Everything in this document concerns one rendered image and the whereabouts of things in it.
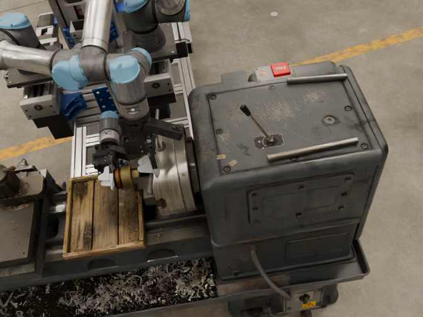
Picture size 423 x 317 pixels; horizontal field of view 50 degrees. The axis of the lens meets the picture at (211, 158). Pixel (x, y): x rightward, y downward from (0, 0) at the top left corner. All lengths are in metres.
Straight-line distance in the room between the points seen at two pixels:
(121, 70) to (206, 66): 2.52
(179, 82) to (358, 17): 1.68
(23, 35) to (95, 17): 0.64
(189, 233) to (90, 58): 0.76
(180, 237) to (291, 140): 0.57
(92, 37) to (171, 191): 0.53
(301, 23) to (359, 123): 2.57
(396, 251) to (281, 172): 1.45
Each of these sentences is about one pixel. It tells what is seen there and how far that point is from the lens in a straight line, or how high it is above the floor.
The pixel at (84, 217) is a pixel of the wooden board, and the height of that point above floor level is 0.89.
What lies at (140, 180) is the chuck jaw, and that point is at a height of 1.11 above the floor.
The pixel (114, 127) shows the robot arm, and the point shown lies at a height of 1.10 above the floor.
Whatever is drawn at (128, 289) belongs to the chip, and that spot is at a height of 0.60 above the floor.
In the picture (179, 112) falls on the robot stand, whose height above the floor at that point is 0.21.
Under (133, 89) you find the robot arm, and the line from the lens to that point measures 1.19.
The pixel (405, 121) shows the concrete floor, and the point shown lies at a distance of 3.31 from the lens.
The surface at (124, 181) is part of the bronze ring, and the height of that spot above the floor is 1.10.
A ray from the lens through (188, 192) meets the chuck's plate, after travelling 1.50.
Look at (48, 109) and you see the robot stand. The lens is 2.03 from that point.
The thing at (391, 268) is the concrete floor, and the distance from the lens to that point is 2.68.
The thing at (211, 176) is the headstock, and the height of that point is 1.25.
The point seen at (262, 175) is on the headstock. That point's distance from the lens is 1.38.
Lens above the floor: 2.37
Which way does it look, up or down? 52 degrees down
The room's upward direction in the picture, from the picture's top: 9 degrees counter-clockwise
